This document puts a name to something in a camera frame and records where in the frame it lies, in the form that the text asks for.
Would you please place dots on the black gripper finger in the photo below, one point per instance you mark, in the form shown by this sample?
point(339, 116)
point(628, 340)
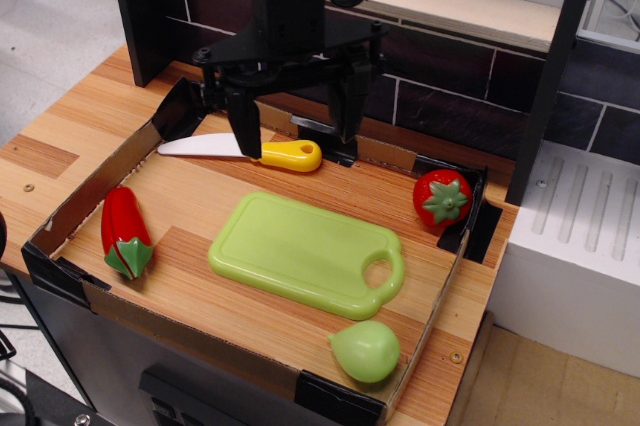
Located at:
point(244, 118)
point(348, 89)

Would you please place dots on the dark shelf frame with plywood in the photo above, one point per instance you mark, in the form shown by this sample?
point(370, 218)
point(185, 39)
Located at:
point(460, 79)

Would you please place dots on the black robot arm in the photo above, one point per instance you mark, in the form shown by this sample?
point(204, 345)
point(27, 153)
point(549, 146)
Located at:
point(291, 45)

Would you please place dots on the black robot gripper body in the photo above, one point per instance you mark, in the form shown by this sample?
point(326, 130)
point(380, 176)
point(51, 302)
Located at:
point(287, 45)

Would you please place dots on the red toy strawberry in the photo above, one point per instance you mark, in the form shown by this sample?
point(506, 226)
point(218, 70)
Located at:
point(442, 197)

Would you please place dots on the light green toy pear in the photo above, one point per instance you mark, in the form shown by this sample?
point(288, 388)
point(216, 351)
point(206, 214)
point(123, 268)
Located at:
point(368, 352)

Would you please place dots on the light green plastic cutting board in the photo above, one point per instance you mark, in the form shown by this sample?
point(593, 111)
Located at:
point(332, 262)

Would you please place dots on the white dish drainer block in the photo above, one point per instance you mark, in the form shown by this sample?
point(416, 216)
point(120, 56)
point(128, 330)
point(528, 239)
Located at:
point(569, 278)

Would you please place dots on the cardboard fence with black tape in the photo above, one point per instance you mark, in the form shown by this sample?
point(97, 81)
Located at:
point(102, 135)

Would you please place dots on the red toy chili pepper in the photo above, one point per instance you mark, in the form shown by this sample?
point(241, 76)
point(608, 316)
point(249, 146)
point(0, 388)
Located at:
point(126, 242)

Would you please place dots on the white knife with yellow handle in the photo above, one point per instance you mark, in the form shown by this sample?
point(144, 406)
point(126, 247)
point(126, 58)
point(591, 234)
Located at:
point(298, 155)

